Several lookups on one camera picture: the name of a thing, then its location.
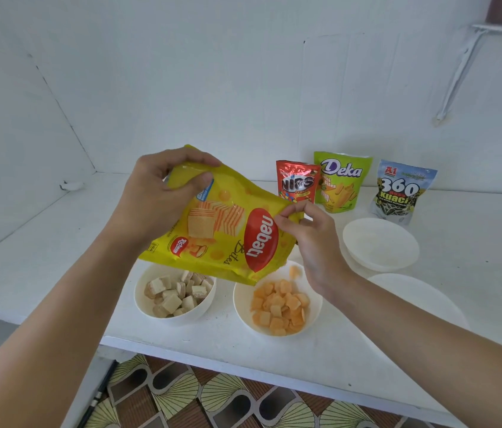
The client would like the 360 Kuaci seed bag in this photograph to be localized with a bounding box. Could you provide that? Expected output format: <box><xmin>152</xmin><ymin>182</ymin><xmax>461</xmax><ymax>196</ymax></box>
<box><xmin>370</xmin><ymin>159</ymin><xmax>439</xmax><ymax>226</ymax></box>

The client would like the person's right forearm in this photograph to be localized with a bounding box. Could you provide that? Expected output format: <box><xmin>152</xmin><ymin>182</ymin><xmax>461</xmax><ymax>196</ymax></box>
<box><xmin>327</xmin><ymin>272</ymin><xmax>502</xmax><ymax>428</ymax></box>

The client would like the green snack bag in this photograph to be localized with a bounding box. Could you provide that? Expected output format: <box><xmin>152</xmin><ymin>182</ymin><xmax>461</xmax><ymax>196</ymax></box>
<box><xmin>313</xmin><ymin>151</ymin><xmax>373</xmax><ymax>215</ymax></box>

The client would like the person's left hand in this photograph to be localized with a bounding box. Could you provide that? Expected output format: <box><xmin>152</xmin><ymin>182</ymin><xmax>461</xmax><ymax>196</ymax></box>
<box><xmin>104</xmin><ymin>146</ymin><xmax>223</xmax><ymax>250</ymax></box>

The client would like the yellow snack bag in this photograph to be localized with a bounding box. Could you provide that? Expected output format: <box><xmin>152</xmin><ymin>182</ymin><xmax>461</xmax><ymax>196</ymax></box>
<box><xmin>138</xmin><ymin>144</ymin><xmax>305</xmax><ymax>287</ymax></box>

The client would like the person's right hand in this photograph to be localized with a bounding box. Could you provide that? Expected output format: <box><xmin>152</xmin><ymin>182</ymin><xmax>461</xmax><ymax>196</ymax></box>
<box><xmin>274</xmin><ymin>200</ymin><xmax>354</xmax><ymax>304</ymax></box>

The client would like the person's left forearm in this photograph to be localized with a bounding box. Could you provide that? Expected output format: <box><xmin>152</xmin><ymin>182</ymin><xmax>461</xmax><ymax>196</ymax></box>
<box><xmin>0</xmin><ymin>229</ymin><xmax>143</xmax><ymax>428</ymax></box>

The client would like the white round bowl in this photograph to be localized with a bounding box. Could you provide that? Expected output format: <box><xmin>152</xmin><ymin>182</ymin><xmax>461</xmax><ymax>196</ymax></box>
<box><xmin>133</xmin><ymin>262</ymin><xmax>217</xmax><ymax>327</ymax></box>
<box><xmin>233</xmin><ymin>260</ymin><xmax>324</xmax><ymax>338</ymax></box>
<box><xmin>366</xmin><ymin>273</ymin><xmax>470</xmax><ymax>331</ymax></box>
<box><xmin>342</xmin><ymin>217</ymin><xmax>421</xmax><ymax>273</ymax></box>

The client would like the red Nips candy bag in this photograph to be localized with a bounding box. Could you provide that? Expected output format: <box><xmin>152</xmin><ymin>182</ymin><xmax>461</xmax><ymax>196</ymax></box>
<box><xmin>275</xmin><ymin>160</ymin><xmax>322</xmax><ymax>204</ymax></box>

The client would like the white shelf bracket strut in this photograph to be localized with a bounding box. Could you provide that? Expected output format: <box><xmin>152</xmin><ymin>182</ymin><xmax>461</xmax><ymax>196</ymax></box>
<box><xmin>433</xmin><ymin>29</ymin><xmax>488</xmax><ymax>125</ymax></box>

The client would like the thin black pole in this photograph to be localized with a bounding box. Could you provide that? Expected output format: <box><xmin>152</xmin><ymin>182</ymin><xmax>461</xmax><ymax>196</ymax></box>
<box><xmin>77</xmin><ymin>360</ymin><xmax>119</xmax><ymax>428</ymax></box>

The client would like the pile of beige wafer cubes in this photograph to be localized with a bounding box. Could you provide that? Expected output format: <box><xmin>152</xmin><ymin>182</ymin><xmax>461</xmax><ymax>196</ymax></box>
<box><xmin>143</xmin><ymin>270</ymin><xmax>214</xmax><ymax>319</ymax></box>

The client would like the pile of orange wafer cubes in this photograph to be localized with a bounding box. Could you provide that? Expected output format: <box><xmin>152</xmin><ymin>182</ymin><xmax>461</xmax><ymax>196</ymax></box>
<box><xmin>250</xmin><ymin>265</ymin><xmax>310</xmax><ymax>337</ymax></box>

